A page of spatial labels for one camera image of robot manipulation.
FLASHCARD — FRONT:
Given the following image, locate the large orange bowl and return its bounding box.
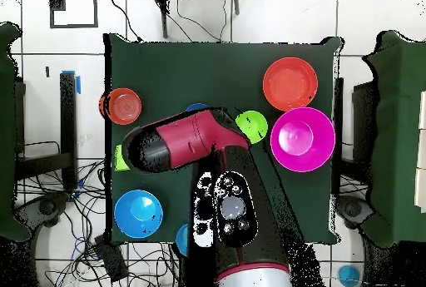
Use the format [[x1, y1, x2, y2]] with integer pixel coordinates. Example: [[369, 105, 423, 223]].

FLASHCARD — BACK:
[[262, 57, 320, 112]]

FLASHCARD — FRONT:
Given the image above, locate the green cup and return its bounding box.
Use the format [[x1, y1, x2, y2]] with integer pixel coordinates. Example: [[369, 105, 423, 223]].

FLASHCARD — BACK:
[[113, 144, 131, 172]]

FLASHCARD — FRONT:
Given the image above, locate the light blue bowl on floor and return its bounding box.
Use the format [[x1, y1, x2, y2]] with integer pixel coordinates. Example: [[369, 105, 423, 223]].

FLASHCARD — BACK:
[[337, 265, 363, 287]]

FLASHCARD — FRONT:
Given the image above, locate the tangle of cables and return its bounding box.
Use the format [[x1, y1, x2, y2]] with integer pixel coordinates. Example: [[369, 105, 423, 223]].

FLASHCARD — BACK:
[[14, 140, 181, 287]]

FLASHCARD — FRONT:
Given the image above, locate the black table frame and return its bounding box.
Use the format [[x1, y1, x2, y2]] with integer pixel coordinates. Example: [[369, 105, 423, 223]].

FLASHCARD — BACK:
[[331, 77, 344, 198], [14, 71, 79, 191]]

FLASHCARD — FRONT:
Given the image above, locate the large pink bowl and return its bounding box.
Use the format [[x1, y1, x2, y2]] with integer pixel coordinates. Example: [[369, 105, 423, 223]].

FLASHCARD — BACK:
[[270, 106, 336, 173]]

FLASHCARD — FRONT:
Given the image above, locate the dark green tablecloth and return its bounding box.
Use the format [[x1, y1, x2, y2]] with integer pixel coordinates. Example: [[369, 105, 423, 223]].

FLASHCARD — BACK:
[[103, 32, 344, 246]]

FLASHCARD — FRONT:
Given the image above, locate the black power box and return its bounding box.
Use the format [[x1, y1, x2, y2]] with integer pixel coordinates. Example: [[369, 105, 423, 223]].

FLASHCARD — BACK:
[[93, 234, 130, 284]]

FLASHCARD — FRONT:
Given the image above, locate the green bowl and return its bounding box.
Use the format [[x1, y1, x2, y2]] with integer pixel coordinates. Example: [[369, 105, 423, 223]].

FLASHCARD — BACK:
[[235, 110, 269, 145]]

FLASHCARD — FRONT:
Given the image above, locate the large light blue bowl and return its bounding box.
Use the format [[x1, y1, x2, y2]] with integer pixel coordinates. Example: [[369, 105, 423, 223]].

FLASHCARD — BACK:
[[113, 189, 164, 239]]

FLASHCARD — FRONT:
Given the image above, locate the small light blue bowl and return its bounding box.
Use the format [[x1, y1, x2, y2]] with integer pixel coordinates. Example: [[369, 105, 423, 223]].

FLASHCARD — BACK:
[[175, 223, 190, 257]]

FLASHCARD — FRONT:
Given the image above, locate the black metal stand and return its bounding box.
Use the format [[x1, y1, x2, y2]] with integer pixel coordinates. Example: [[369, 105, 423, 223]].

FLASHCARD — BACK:
[[148, 0, 241, 40]]

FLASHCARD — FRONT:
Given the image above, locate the neighbouring green cloth table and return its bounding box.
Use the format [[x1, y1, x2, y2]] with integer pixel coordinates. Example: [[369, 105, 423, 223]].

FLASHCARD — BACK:
[[0, 22, 32, 243], [360, 30, 426, 249]]

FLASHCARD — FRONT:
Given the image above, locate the dark blue bowl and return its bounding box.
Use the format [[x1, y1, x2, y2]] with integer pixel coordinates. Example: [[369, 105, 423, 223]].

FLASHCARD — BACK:
[[184, 102, 211, 112]]

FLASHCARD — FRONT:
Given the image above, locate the dark grey floor base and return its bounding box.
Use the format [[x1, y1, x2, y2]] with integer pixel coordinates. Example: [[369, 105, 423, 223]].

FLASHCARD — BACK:
[[12, 193, 71, 231], [335, 195, 375, 231]]

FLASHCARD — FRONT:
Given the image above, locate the small orange bowl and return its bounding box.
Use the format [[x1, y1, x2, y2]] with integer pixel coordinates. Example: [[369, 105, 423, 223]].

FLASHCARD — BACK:
[[98, 87, 143, 126]]

